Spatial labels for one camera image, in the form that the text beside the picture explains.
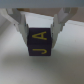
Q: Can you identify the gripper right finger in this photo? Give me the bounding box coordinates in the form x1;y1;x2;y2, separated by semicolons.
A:
49;7;80;48

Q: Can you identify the purple block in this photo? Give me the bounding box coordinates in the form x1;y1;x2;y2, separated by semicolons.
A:
26;27;54;58

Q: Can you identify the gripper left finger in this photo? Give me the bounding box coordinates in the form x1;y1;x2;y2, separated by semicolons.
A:
0;7;30;50

